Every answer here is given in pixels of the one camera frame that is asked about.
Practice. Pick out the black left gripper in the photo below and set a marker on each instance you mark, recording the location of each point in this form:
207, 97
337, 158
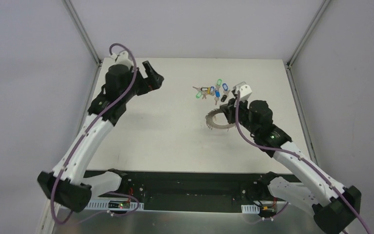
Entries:
148, 82

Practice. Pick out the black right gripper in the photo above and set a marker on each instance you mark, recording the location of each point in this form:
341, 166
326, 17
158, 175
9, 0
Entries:
231, 107

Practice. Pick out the silver metal ring disc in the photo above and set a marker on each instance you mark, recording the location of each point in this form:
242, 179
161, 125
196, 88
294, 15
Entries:
215, 120

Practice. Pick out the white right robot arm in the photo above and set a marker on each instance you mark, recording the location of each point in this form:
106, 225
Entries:
332, 205

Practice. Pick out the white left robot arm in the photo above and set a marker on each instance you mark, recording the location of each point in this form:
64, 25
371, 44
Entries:
103, 114

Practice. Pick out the loose blue key tag right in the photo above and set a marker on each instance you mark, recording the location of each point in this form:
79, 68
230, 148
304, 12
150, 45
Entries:
225, 88

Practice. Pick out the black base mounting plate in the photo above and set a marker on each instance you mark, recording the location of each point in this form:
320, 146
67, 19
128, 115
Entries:
195, 192

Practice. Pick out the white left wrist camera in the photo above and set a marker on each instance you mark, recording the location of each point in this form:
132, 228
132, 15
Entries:
122, 58

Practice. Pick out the aluminium frame rail front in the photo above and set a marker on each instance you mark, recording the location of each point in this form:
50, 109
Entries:
75, 197

